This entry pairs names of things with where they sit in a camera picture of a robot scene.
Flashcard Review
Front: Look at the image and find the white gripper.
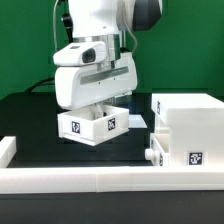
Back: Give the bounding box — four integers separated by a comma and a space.
55, 53, 137, 118

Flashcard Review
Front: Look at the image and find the white drawer box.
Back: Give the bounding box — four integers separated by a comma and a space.
145, 133, 170, 166
58, 105, 129, 146

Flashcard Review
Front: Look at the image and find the white drawer cabinet frame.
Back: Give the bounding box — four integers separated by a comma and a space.
151, 93, 224, 167

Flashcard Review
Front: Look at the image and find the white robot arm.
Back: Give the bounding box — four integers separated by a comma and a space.
53, 0, 162, 110

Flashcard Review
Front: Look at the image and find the marker tag sheet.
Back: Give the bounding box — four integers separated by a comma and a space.
129, 114, 147, 128

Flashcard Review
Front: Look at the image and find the white left fence bar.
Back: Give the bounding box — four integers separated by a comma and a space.
0, 136, 16, 168

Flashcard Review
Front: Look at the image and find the white fence bar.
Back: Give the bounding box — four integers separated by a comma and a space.
0, 136, 16, 168
0, 167, 224, 194

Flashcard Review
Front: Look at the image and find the white front fence bar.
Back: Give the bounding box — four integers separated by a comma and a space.
0, 167, 224, 194

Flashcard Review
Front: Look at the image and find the black cable bundle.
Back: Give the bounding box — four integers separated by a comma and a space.
23, 77, 57, 94

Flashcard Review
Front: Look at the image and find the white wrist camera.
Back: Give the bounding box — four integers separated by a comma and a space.
53, 41, 107, 67

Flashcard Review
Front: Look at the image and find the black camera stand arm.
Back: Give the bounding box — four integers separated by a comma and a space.
61, 13, 73, 43

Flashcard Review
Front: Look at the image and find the grey thin cable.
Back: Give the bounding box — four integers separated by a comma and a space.
52, 0, 63, 51

